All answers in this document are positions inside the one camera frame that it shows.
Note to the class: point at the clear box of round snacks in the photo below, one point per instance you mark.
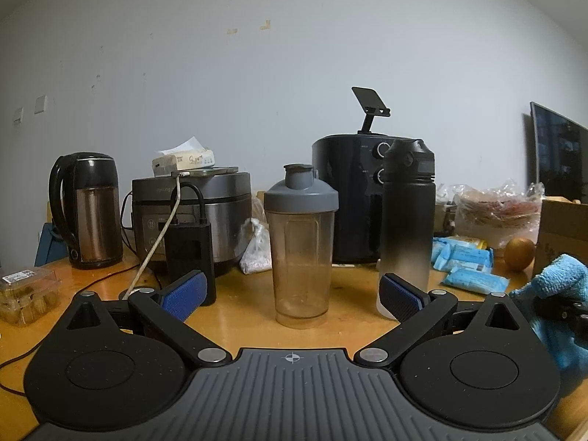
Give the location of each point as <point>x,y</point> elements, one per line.
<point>27,298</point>

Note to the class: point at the grey rice cooker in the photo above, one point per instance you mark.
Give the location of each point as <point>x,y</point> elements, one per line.
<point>225,220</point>

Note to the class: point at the cardboard box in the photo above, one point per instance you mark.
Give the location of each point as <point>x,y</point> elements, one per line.
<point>565,229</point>

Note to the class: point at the smartphone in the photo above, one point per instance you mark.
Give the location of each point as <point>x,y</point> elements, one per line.
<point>216,171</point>

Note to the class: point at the black phone stand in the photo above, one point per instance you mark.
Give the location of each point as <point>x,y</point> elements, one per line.
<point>367,99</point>

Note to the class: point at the blue bag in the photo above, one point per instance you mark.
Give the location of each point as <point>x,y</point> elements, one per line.
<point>48,248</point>

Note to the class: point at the clear shaker bottle grey lid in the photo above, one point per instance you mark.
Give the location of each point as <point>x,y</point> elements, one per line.
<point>301,248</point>

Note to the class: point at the blue microfiber cloth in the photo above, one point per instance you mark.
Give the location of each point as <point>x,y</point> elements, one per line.
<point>565,275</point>

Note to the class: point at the white wall socket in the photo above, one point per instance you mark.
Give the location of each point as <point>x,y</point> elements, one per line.
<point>18,115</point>

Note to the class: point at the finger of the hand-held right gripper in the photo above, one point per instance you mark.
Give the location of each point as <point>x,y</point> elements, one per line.
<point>560,312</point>

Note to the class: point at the white wall switch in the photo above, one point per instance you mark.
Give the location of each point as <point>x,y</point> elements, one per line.
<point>41,104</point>

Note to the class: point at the white tissue pack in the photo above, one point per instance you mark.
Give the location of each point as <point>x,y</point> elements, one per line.
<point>183,163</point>

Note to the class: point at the flat screen television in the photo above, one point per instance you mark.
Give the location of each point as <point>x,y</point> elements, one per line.
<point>560,151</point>

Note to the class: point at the black gradient water bottle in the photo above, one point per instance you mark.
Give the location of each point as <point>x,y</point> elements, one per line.
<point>406,220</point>

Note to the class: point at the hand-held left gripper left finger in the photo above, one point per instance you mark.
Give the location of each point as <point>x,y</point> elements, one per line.
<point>183,296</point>

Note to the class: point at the clear bag of packaged food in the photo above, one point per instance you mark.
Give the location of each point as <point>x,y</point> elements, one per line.
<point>496,216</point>

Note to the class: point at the dark blue air fryer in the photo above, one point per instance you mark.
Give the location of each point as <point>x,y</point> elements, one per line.
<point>349,202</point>

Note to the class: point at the white plastic bag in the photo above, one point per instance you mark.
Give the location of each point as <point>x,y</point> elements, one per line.
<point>255,252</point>

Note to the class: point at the black steel electric kettle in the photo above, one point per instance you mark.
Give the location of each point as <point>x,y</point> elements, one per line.
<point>92,211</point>

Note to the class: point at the orange fruit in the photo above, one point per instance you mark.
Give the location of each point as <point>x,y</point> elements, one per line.
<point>519,255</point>

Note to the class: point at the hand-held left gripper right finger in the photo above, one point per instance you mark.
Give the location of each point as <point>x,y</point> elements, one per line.
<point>399,301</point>

